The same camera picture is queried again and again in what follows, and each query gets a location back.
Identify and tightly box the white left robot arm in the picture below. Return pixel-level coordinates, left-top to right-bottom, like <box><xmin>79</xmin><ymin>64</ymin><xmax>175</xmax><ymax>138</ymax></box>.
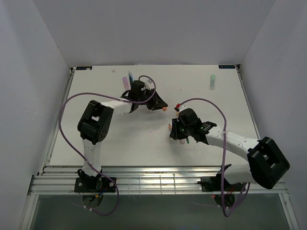
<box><xmin>77</xmin><ymin>80</ymin><xmax>168</xmax><ymax>192</ymax></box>

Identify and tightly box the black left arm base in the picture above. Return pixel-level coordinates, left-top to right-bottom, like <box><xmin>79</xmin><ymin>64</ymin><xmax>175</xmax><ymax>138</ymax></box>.
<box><xmin>73</xmin><ymin>177</ymin><xmax>117</xmax><ymax>194</ymax></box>

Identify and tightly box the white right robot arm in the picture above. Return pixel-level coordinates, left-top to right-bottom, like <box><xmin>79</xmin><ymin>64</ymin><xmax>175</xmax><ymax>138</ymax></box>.
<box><xmin>170</xmin><ymin>106</ymin><xmax>290</xmax><ymax>190</ymax></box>

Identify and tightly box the pink highlighter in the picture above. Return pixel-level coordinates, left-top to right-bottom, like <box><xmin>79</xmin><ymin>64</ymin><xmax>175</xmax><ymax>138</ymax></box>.
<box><xmin>122</xmin><ymin>77</ymin><xmax>130</xmax><ymax>90</ymax></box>

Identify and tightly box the green highlighter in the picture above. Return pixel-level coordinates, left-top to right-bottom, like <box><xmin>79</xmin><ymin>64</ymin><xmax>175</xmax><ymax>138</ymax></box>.
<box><xmin>210</xmin><ymin>74</ymin><xmax>215</xmax><ymax>90</ymax></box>

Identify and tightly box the blue ink pen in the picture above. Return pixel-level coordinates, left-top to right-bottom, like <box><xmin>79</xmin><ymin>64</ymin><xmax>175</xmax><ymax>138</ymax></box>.
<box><xmin>128</xmin><ymin>71</ymin><xmax>133</xmax><ymax>85</ymax></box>

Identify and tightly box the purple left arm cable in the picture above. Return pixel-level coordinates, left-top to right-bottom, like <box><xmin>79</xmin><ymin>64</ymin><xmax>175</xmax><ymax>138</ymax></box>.
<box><xmin>59</xmin><ymin>75</ymin><xmax>157</xmax><ymax>218</ymax></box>

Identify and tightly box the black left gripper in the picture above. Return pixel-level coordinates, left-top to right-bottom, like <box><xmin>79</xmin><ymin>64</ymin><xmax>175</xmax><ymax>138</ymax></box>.
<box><xmin>137</xmin><ymin>88</ymin><xmax>167</xmax><ymax>111</ymax></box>

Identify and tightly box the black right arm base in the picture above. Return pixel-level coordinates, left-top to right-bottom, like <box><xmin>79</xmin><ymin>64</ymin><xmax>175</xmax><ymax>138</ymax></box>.
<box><xmin>197</xmin><ymin>163</ymin><xmax>250</xmax><ymax>193</ymax></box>

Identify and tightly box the aluminium frame rail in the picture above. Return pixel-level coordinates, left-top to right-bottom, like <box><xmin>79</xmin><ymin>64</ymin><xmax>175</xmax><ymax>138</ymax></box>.
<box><xmin>27</xmin><ymin>165</ymin><xmax>288</xmax><ymax>196</ymax></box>

